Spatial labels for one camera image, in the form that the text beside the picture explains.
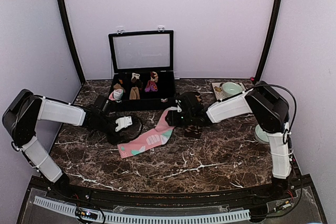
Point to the celadon bowl on plate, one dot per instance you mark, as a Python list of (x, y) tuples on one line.
[(230, 89)]

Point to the right black frame post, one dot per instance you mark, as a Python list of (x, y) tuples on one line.
[(268, 40)]

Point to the rolled purple orange sock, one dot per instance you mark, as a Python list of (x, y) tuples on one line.
[(151, 86)]

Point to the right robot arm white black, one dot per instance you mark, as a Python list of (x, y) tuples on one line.
[(270, 109)]

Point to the left black frame post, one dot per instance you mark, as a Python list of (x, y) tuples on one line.
[(70, 40)]

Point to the rolled white brown sock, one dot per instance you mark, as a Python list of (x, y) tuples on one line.
[(135, 77)]

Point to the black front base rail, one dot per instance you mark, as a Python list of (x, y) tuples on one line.
[(103, 196)]

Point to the rolled tan sock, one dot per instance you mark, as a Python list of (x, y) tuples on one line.
[(134, 93)]

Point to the square floral ceramic plate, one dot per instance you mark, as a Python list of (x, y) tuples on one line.
[(218, 90)]

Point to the rolled brown orange sock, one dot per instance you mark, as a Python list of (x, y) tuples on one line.
[(119, 85)]

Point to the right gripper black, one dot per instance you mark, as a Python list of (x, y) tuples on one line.
[(174, 120)]

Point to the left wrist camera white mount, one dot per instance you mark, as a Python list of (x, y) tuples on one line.
[(123, 123)]

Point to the celadon bowl on table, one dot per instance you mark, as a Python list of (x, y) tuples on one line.
[(261, 135)]

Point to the rolled pink white sock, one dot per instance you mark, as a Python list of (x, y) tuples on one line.
[(116, 95)]

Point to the black frame post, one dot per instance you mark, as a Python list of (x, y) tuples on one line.
[(268, 40), (70, 40)]

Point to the rolled cream brown sock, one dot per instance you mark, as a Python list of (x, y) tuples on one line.
[(154, 76)]

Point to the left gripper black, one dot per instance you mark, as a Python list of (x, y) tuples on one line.
[(116, 139)]

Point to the black glass-lid storage box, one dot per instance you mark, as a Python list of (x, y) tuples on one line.
[(142, 52)]

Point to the brown argyle sock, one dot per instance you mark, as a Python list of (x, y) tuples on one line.
[(193, 129)]

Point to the white slotted cable duct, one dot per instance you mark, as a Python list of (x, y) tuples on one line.
[(144, 215)]

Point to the pink mint patterned sock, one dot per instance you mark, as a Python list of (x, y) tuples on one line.
[(150, 139)]

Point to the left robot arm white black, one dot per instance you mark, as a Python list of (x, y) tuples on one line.
[(27, 109)]

